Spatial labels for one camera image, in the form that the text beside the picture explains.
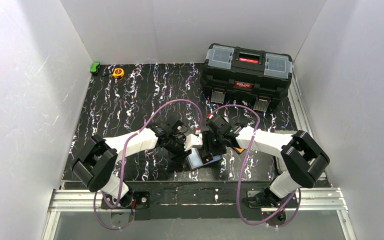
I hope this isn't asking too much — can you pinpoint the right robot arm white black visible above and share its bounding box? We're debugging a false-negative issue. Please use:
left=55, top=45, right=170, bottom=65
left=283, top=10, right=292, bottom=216
left=202, top=115, right=330, bottom=204

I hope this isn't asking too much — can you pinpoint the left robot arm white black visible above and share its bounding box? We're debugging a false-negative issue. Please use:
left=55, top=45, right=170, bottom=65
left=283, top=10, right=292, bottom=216
left=71, top=120, right=192, bottom=199

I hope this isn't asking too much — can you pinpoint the grey foam pad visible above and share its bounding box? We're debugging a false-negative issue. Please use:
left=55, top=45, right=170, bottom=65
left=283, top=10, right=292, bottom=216
left=274, top=130, right=299, bottom=175

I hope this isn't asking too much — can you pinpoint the yellow tape measure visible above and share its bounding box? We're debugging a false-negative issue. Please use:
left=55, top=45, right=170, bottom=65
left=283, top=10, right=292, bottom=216
left=112, top=67, right=125, bottom=79

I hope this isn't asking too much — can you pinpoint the green small object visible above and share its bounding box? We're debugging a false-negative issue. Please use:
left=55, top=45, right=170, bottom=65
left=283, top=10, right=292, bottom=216
left=89, top=62, right=101, bottom=75

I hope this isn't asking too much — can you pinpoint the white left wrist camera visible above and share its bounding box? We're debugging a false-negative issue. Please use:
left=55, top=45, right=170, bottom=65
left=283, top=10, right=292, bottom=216
left=184, top=134, right=203, bottom=151

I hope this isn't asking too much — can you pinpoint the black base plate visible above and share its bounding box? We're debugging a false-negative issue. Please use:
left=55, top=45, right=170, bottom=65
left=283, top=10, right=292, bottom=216
left=100, top=180, right=287, bottom=222

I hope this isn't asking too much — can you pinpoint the black toolbox with red handle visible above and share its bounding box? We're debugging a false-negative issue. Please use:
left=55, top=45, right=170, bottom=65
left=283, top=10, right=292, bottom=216
left=200, top=43, right=293, bottom=112

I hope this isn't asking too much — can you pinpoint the aluminium frame rail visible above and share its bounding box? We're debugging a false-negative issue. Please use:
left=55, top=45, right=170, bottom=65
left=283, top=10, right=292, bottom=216
left=288, top=75, right=313, bottom=137

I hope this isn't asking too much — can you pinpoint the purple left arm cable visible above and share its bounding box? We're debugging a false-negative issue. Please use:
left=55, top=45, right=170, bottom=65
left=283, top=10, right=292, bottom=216
left=92, top=98, right=203, bottom=231

